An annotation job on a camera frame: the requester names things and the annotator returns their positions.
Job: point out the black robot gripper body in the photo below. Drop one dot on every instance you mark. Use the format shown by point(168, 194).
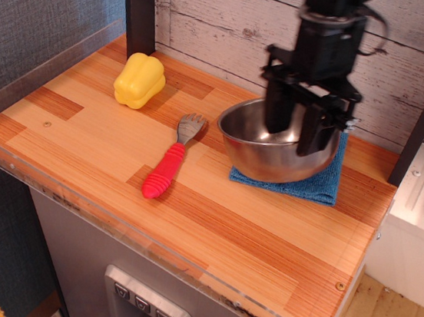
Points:
point(326, 48)

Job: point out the yellow toy bell pepper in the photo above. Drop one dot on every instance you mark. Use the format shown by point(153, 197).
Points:
point(141, 78)

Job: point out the dark left frame post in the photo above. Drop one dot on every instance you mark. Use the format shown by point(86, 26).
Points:
point(140, 26)

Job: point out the clear acrylic table guard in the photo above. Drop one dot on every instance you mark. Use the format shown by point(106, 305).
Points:
point(258, 253)

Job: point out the silver metal bowl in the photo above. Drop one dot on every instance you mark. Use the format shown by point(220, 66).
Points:
point(261, 155)

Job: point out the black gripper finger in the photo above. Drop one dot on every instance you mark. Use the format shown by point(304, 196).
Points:
point(279, 106)
point(317, 130)

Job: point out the white box at right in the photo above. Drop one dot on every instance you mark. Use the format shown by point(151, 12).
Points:
point(396, 256)

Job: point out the grey cabinet with dispenser panel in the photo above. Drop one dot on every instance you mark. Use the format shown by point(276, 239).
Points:
point(101, 277)

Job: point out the blue folded cloth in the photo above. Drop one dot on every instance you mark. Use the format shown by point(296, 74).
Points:
point(321, 188)

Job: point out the red handled metal fork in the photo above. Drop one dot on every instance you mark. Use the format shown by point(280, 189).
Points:
point(160, 178)

